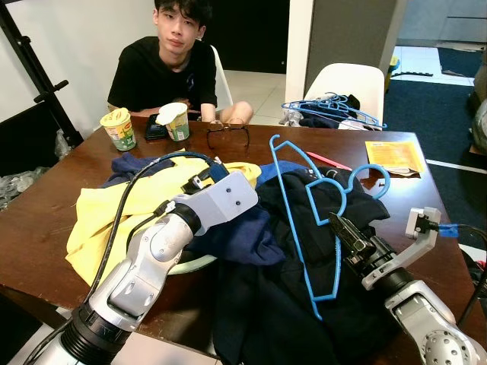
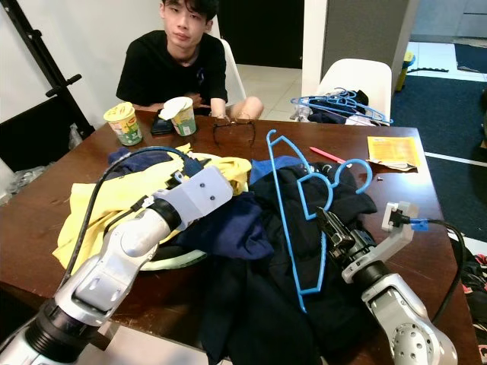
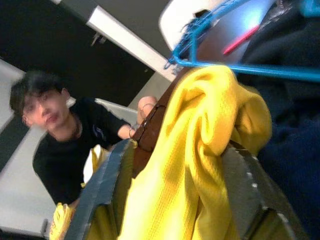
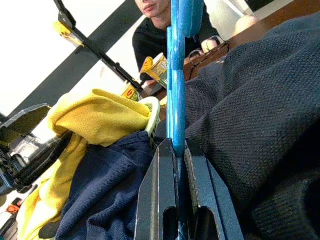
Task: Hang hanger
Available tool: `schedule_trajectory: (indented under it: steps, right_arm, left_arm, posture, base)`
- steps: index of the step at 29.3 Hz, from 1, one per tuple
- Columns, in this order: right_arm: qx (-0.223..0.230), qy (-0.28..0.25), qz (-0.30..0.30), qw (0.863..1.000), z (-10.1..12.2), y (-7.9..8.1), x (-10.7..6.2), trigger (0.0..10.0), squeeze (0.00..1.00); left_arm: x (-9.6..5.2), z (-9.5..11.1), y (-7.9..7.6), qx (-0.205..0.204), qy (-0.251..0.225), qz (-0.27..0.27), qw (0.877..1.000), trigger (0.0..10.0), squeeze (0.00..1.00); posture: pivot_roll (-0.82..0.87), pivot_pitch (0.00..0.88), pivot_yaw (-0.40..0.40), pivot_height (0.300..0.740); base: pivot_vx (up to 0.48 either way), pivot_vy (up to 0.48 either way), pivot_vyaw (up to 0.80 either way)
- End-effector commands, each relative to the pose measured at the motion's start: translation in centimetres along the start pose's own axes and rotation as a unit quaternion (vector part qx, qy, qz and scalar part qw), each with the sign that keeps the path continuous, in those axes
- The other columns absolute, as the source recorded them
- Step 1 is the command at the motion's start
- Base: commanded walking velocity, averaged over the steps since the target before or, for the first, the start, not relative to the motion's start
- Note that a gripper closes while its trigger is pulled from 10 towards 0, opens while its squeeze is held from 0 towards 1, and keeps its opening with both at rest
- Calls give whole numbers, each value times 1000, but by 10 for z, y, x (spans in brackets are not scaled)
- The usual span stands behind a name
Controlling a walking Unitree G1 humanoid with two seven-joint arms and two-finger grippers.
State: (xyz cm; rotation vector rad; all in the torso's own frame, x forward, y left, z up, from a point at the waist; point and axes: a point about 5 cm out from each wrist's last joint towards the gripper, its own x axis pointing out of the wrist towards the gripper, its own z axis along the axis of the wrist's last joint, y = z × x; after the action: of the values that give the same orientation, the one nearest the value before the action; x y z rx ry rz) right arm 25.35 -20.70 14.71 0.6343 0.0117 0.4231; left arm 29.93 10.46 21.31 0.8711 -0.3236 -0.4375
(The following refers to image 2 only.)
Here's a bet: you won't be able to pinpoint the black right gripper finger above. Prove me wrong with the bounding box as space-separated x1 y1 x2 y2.
314 214 339 252
314 207 351 248

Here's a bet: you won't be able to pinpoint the black garment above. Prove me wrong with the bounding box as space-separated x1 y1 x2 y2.
198 163 389 365

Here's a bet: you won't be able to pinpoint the yellow mesh shirt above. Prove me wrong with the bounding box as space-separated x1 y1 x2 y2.
53 152 253 268

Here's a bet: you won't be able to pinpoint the red pen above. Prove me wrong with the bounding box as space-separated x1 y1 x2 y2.
309 146 347 165

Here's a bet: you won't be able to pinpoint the navy blue cloth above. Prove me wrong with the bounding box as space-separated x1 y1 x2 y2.
107 146 305 263

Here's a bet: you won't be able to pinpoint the yellow paper sheet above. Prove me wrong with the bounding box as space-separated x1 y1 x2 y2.
367 135 423 171

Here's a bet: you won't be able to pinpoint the black framed glasses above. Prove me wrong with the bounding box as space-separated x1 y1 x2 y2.
212 114 258 147

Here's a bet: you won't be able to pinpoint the pale green plate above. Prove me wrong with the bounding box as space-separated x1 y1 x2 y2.
141 249 208 272

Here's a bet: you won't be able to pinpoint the white chair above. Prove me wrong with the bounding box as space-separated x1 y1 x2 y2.
219 38 246 107
316 59 394 122

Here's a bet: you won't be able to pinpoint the clear plastic bag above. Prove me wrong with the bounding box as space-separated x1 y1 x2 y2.
0 163 40 197

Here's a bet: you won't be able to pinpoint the noodle cup with open lid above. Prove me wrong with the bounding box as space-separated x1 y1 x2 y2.
160 97 197 138

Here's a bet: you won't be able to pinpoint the black phone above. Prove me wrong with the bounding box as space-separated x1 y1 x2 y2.
151 110 176 136

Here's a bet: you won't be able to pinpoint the man in black t-shirt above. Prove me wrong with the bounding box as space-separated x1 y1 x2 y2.
116 0 266 122

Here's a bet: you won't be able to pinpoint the green yellow noodle cup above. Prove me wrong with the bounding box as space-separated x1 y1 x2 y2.
103 102 144 147

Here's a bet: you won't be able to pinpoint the black metal stand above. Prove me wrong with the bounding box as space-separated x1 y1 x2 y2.
0 0 96 141

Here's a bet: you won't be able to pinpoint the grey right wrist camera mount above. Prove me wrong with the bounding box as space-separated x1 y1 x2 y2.
341 201 421 284

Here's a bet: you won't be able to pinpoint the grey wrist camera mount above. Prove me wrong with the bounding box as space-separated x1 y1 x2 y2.
341 201 421 284
156 165 235 229

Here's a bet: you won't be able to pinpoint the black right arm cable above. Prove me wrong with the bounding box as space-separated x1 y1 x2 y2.
417 217 469 326

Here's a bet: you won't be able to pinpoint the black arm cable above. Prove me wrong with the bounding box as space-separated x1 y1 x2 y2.
61 144 195 290
417 217 469 326

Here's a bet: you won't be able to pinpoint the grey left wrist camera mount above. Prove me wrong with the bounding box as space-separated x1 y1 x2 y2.
156 165 235 229

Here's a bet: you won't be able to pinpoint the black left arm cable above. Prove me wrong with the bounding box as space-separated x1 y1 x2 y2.
61 144 195 290

